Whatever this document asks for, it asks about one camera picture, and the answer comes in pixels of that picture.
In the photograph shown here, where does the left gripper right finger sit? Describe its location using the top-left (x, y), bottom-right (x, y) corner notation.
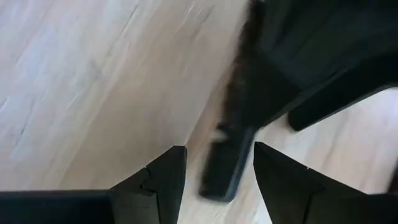
top-left (252, 141), bottom-right (398, 224)

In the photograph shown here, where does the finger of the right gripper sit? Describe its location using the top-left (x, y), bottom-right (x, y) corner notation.
top-left (286, 54), bottom-right (398, 132)
top-left (222, 0), bottom-right (301, 130)

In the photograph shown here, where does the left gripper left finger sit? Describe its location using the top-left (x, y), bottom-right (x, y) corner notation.
top-left (0, 145), bottom-right (188, 224)

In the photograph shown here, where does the black comb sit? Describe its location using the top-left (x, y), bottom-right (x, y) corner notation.
top-left (198, 123), bottom-right (259, 203)

